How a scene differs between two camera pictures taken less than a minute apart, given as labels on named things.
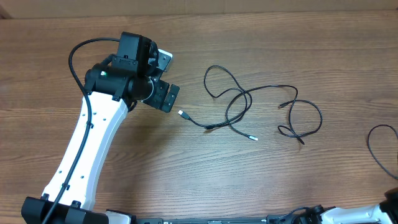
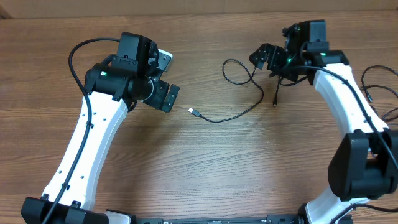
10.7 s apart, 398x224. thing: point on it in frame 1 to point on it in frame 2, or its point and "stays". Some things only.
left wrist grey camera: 165,58 stays
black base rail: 307,216 stays
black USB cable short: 290,112 to 379,86
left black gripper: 157,100 stays
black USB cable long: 226,123 to 196,113
